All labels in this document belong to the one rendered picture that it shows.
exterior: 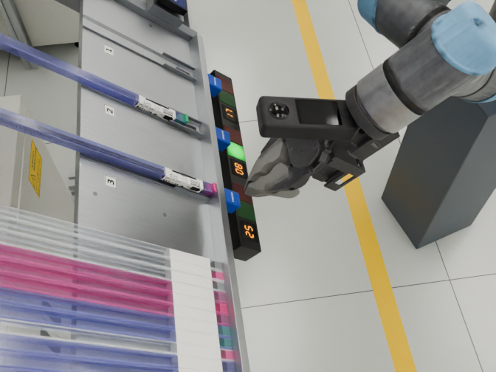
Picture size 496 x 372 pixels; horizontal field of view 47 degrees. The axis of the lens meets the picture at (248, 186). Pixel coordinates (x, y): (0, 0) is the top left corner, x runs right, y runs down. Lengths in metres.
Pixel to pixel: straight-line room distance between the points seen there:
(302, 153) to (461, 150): 0.62
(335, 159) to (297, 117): 0.08
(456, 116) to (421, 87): 0.61
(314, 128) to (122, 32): 0.35
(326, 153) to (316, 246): 0.88
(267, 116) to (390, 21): 0.22
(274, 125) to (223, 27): 1.46
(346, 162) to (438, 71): 0.16
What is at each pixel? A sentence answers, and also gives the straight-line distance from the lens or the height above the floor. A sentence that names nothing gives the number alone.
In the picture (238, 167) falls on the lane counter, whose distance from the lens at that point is 0.88.
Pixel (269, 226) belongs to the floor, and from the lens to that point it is 1.58.
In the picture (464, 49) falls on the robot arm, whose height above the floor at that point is 0.97.
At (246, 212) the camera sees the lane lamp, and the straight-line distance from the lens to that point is 0.84.
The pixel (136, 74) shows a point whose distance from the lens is 0.84.
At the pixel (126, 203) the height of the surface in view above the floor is 0.81.
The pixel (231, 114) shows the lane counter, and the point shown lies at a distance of 0.95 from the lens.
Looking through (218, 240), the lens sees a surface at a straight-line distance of 0.74.
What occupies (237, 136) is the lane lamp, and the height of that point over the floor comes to 0.65.
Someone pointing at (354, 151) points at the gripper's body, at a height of 0.81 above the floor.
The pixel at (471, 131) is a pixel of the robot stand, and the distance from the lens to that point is 1.23.
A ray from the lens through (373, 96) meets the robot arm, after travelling 0.66.
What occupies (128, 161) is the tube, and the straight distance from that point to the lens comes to 0.70.
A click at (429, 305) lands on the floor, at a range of 1.55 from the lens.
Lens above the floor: 1.38
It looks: 57 degrees down
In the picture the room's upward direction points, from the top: straight up
